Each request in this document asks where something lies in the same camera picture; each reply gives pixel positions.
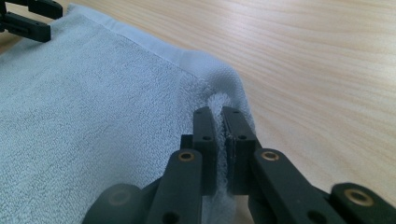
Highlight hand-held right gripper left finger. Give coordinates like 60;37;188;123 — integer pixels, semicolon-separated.
180;105;219;197

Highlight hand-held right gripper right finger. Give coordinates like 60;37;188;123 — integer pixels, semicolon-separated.
220;105;263;196

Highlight light blue towel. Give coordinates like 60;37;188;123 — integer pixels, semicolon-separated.
0;3;257;224

